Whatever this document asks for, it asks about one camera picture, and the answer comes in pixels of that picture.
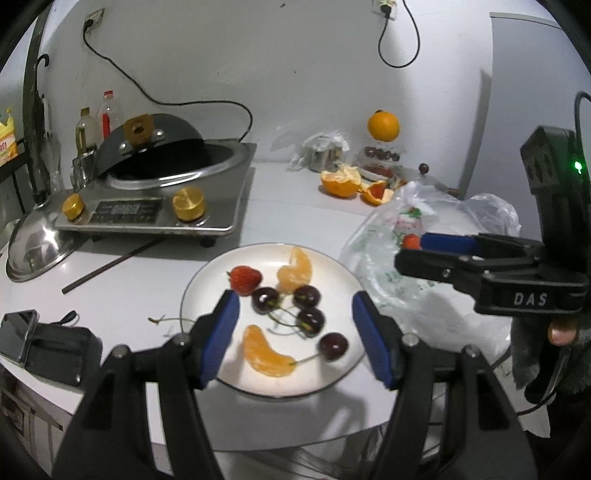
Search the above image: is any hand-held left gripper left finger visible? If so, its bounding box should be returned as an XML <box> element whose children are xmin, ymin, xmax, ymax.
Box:
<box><xmin>51</xmin><ymin>288</ymin><xmax>242</xmax><ymax>480</ymax></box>

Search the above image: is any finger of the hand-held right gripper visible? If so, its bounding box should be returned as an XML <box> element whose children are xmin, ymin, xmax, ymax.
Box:
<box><xmin>394</xmin><ymin>249</ymin><xmax>543</xmax><ymax>296</ymax></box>
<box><xmin>420</xmin><ymin>232</ymin><xmax>546</xmax><ymax>260</ymax></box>

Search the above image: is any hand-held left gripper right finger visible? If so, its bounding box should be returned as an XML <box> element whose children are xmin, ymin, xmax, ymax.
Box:
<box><xmin>351</xmin><ymin>291</ymin><xmax>539</xmax><ymax>480</ymax></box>

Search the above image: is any dark red cherry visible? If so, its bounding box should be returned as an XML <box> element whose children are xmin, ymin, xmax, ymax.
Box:
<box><xmin>290</xmin><ymin>332</ymin><xmax>350</xmax><ymax>367</ymax></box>
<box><xmin>297</xmin><ymin>307</ymin><xmax>326</xmax><ymax>334</ymax></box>
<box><xmin>252</xmin><ymin>287</ymin><xmax>281</xmax><ymax>315</ymax></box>
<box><xmin>293</xmin><ymin>285</ymin><xmax>321</xmax><ymax>310</ymax></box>

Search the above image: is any slim peeled orange segment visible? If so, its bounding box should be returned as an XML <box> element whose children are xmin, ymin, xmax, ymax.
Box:
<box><xmin>242</xmin><ymin>324</ymin><xmax>297</xmax><ymax>378</ymax></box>

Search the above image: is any clear printed plastic bag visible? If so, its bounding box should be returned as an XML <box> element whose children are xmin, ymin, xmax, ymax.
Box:
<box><xmin>339</xmin><ymin>181</ymin><xmax>522</xmax><ymax>356</ymax></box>

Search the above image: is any white round plate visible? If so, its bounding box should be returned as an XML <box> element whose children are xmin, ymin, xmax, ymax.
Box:
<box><xmin>180</xmin><ymin>242</ymin><xmax>369</xmax><ymax>398</ymax></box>

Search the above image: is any thick peeled orange segment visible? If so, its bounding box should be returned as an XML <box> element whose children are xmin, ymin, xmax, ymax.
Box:
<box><xmin>276</xmin><ymin>247</ymin><xmax>313</xmax><ymax>294</ymax></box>

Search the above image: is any person's right hand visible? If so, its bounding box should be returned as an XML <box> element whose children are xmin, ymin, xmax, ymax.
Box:
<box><xmin>547</xmin><ymin>320</ymin><xmax>581</xmax><ymax>347</ymax></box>

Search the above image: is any reddish citrus peel piece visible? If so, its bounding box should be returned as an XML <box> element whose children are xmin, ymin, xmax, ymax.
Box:
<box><xmin>360</xmin><ymin>181</ymin><xmax>393</xmax><ymax>206</ymax></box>

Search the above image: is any small white dish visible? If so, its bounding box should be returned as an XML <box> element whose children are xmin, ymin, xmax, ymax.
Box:
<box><xmin>356</xmin><ymin>161</ymin><xmax>407</xmax><ymax>182</ymax></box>

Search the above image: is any small glass jar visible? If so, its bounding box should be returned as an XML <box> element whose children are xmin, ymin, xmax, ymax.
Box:
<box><xmin>362</xmin><ymin>141</ymin><xmax>402</xmax><ymax>163</ymax></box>

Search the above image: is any orange peel piece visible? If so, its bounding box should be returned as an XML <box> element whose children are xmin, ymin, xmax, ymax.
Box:
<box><xmin>320</xmin><ymin>165</ymin><xmax>362</xmax><ymax>199</ymax></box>

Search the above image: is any steel induction cooker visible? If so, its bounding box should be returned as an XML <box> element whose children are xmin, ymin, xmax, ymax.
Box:
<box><xmin>54</xmin><ymin>142</ymin><xmax>258</xmax><ymax>245</ymax></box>

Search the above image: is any dark chopstick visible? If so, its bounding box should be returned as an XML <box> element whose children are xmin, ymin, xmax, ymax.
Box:
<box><xmin>62</xmin><ymin>239</ymin><xmax>161</xmax><ymax>295</ymax></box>

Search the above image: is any whole orange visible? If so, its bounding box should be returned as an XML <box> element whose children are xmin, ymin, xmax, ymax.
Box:
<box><xmin>368</xmin><ymin>110</ymin><xmax>400</xmax><ymax>143</ymax></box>

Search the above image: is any gold cooker knob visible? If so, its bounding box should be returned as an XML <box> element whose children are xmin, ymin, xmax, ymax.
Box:
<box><xmin>62</xmin><ymin>194</ymin><xmax>86</xmax><ymax>221</ymax></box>
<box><xmin>172</xmin><ymin>187</ymin><xmax>206</xmax><ymax>222</ymax></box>

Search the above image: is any black pouch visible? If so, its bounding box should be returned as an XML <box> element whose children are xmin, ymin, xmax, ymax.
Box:
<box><xmin>23</xmin><ymin>323</ymin><xmax>103</xmax><ymax>386</ymax></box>

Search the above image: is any black wok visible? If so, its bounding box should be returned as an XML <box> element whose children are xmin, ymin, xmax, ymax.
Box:
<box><xmin>106</xmin><ymin>141</ymin><xmax>243</xmax><ymax>190</ymax></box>

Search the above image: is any steel pot lid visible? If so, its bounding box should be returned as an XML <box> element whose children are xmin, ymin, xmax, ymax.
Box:
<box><xmin>6</xmin><ymin>210</ymin><xmax>79</xmax><ymax>283</ymax></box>

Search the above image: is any smartphone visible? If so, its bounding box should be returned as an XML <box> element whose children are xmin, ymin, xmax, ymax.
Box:
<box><xmin>0</xmin><ymin>310</ymin><xmax>38</xmax><ymax>367</ymax></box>

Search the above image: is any dark wok lid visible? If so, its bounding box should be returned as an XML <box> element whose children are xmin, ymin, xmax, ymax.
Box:
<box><xmin>95</xmin><ymin>113</ymin><xmax>204</xmax><ymax>178</ymax></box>

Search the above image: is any small glass cup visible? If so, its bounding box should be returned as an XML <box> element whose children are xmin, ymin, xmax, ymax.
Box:
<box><xmin>70</xmin><ymin>157</ymin><xmax>95</xmax><ymax>190</ymax></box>

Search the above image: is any amber oil bottle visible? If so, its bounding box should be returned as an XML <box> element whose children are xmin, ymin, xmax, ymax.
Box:
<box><xmin>75</xmin><ymin>107</ymin><xmax>99</xmax><ymax>155</ymax></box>

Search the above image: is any clear bottle red label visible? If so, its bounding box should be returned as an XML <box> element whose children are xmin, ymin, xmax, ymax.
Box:
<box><xmin>96</xmin><ymin>90</ymin><xmax>125</xmax><ymax>139</ymax></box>

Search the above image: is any dark metal rack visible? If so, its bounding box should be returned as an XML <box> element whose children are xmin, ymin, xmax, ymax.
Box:
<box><xmin>0</xmin><ymin>23</ymin><xmax>54</xmax><ymax>208</ymax></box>

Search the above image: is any yellow snack packet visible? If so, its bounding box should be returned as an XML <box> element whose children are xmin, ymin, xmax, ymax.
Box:
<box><xmin>0</xmin><ymin>107</ymin><xmax>19</xmax><ymax>168</ymax></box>

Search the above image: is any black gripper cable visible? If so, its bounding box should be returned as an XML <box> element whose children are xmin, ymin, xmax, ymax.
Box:
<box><xmin>574</xmin><ymin>91</ymin><xmax>591</xmax><ymax>134</ymax></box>

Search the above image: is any black looped wall cable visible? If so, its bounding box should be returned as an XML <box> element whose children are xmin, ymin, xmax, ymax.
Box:
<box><xmin>378</xmin><ymin>0</ymin><xmax>420</xmax><ymax>69</ymax></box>

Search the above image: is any black cooker power cable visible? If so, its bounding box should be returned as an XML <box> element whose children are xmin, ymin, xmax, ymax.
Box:
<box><xmin>83</xmin><ymin>18</ymin><xmax>254</xmax><ymax>141</ymax></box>

